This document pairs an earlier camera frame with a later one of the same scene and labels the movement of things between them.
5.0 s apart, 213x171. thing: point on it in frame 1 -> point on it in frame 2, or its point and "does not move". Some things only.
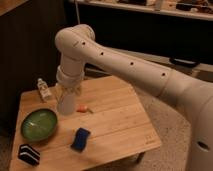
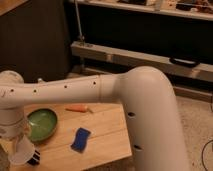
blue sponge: [80, 140] does not move
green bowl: [38, 124] does not move
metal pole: [77, 12] does not move
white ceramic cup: [67, 103] -> [24, 151]
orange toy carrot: [82, 109] does not move
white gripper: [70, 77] -> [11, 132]
